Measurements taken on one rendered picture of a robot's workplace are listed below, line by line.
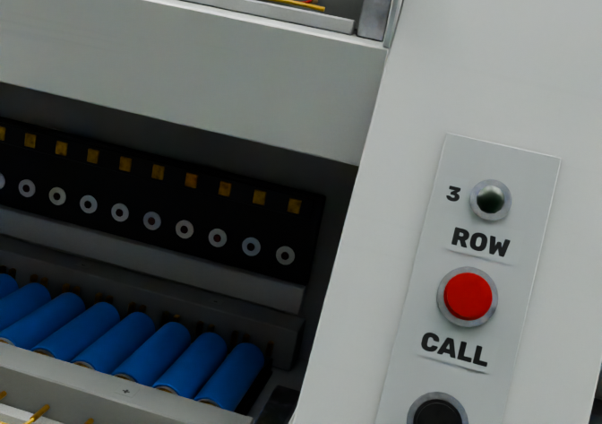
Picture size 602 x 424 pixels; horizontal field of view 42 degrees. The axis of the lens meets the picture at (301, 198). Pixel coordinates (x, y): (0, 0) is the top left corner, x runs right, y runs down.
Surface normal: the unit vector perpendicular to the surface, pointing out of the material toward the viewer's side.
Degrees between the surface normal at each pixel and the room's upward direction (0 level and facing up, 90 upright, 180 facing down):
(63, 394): 111
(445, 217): 90
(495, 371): 90
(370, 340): 90
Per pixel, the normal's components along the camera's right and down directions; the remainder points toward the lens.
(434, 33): -0.15, -0.15
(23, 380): -0.22, 0.20
